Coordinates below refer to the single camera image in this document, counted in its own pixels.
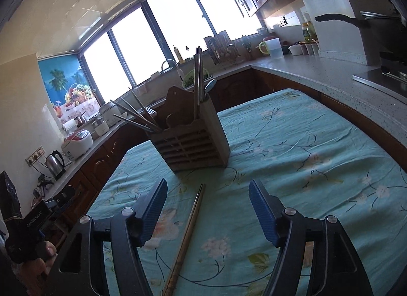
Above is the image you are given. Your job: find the floral teal tablecloth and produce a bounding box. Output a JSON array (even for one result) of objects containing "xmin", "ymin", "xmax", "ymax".
[{"xmin": 89, "ymin": 89, "xmax": 406, "ymax": 295}]

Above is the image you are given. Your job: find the dish rack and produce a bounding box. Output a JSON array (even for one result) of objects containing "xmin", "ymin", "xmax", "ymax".
[{"xmin": 204, "ymin": 31, "xmax": 241, "ymax": 65}]

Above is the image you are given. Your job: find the wooden utensil holder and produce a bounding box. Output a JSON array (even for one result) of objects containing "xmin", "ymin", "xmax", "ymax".
[{"xmin": 149, "ymin": 86, "xmax": 230, "ymax": 173}]

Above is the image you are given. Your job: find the thin steel chopstick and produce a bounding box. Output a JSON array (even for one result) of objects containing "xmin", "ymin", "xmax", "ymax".
[{"xmin": 129, "ymin": 88, "xmax": 159, "ymax": 126}]

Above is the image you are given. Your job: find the wall power outlet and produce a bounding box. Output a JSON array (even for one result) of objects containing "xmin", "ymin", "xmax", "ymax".
[{"xmin": 25, "ymin": 146, "xmax": 45, "ymax": 166}]

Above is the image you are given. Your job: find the gas stove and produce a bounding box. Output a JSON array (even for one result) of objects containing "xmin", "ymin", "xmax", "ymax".
[{"xmin": 353, "ymin": 51, "xmax": 406, "ymax": 103}]

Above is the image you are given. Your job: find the black wok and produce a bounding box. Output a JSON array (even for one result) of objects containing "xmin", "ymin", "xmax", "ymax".
[{"xmin": 315, "ymin": 11, "xmax": 406, "ymax": 61}]

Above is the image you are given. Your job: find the metal spoon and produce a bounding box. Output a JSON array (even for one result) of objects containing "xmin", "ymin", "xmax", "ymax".
[{"xmin": 204, "ymin": 79, "xmax": 217, "ymax": 94}]

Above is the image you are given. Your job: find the fruit beach poster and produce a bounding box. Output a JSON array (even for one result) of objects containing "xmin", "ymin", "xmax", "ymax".
[{"xmin": 38, "ymin": 55, "xmax": 100, "ymax": 125}]

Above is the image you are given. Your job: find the sink faucet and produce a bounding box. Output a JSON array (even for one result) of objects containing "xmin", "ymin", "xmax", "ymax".
[{"xmin": 162, "ymin": 58, "xmax": 185, "ymax": 82}]

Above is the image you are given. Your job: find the wooden handled fork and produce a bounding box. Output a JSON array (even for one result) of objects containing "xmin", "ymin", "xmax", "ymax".
[{"xmin": 146, "ymin": 107, "xmax": 157, "ymax": 118}]

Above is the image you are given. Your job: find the brown wooden chopstick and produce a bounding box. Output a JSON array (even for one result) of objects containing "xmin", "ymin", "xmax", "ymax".
[{"xmin": 162, "ymin": 184, "xmax": 206, "ymax": 296}]

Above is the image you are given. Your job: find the person left hand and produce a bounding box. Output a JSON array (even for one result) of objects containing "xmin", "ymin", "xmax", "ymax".
[{"xmin": 13, "ymin": 241, "xmax": 58, "ymax": 295}]

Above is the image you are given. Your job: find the green colander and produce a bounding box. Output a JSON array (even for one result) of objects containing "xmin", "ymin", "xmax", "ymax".
[{"xmin": 182, "ymin": 68, "xmax": 212, "ymax": 89}]

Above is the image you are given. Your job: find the light wooden chopstick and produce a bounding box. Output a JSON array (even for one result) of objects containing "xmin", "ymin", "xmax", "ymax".
[{"xmin": 193, "ymin": 47, "xmax": 199, "ymax": 120}]

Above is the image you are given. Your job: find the white pink rice cooker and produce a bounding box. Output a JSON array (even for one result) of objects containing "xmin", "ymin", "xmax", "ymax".
[{"xmin": 61, "ymin": 129, "xmax": 93, "ymax": 161}]

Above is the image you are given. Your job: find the steel electric kettle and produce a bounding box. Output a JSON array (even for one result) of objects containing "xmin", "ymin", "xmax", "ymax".
[{"xmin": 46, "ymin": 151, "xmax": 66, "ymax": 180}]

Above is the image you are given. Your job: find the clear measuring jug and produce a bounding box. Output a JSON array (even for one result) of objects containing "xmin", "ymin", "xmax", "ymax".
[{"xmin": 259, "ymin": 38, "xmax": 284, "ymax": 59}]

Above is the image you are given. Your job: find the bamboo chopstick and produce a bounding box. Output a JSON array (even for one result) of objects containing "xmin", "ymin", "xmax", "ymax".
[{"xmin": 198, "ymin": 47, "xmax": 204, "ymax": 103}]

